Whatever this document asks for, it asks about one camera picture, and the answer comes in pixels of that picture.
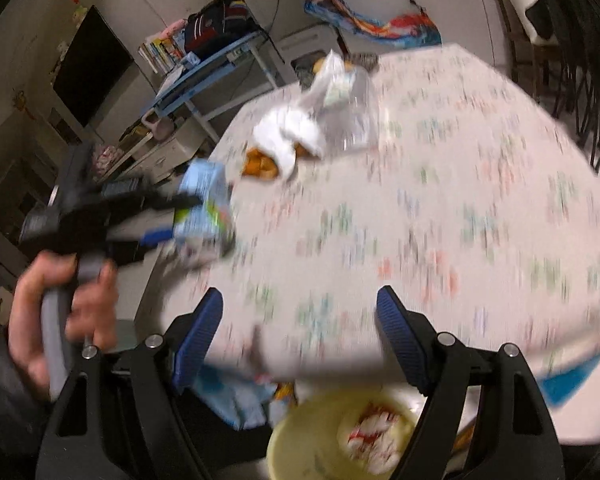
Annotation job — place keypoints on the floral tablecloth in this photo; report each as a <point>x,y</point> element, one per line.
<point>430,210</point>

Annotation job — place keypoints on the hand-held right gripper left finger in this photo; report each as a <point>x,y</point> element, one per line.
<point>200,335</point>

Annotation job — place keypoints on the orange peel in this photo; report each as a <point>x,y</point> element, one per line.
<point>260,165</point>

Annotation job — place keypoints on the person's left forearm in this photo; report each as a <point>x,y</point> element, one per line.
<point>5,405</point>

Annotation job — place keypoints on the white box appliance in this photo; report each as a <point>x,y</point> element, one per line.
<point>305,45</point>

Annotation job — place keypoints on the row of books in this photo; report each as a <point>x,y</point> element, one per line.
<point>157,52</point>

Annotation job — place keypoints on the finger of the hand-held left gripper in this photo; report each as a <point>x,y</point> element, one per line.
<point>150,240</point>
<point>155,202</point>

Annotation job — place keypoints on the yellow plastic basin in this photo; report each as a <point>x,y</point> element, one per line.
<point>305,450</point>

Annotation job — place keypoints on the light blue drink carton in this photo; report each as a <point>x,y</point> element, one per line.
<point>205,195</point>

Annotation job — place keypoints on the white plastic bag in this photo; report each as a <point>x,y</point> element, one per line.
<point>330,80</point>

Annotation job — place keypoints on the orange patterned cloth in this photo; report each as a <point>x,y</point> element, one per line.
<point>284,392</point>

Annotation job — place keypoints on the black wall television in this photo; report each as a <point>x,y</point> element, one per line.
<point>92,65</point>

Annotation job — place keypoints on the person's left hand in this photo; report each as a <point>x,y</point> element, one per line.
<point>25,320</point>

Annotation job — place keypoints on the pink soft toy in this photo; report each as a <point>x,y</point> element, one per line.
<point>175,27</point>

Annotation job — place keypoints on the clear plastic bag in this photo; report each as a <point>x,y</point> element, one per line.
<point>357,115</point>

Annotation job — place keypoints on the blue study desk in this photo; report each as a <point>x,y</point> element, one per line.
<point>215,62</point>

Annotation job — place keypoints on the dark fruit plate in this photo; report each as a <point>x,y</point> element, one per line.
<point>365,61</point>

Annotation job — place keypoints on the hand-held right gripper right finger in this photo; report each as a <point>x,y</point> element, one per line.
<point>402,335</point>

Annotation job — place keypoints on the dark striped backpack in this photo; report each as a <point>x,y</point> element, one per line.
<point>217,20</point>

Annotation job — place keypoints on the cream television cabinet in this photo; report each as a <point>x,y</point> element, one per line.
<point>175,152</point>

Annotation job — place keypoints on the wooden chair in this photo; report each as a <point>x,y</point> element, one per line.
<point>517,50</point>

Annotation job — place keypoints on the white paper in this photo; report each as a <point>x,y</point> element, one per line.
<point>290,135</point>

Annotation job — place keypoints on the yellow mango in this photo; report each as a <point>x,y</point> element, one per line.
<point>320,65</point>

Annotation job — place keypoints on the colourful hanging bag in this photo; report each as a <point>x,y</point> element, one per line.
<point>370,22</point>

